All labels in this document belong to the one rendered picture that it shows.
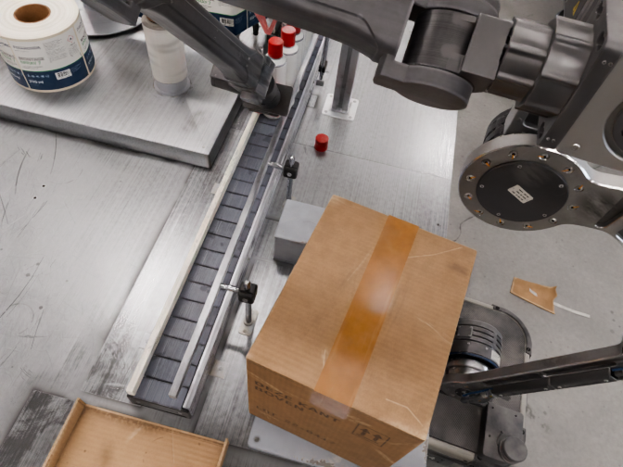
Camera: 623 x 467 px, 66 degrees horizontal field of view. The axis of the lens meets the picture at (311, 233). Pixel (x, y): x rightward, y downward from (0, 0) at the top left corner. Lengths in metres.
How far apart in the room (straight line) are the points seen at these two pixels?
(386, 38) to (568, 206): 0.50
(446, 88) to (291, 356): 0.37
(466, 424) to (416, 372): 0.98
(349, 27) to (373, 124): 0.85
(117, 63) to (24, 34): 0.23
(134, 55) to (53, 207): 0.49
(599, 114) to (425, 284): 0.33
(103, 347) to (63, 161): 0.48
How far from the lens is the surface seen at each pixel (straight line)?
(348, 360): 0.64
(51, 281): 1.09
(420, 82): 0.49
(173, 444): 0.91
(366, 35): 0.50
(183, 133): 1.21
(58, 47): 1.32
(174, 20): 0.71
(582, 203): 0.89
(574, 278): 2.38
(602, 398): 2.18
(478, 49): 0.49
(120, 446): 0.93
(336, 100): 1.33
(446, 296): 0.72
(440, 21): 0.51
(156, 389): 0.89
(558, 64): 0.49
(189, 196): 1.14
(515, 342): 1.80
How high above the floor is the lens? 1.72
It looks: 55 degrees down
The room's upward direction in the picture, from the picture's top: 9 degrees clockwise
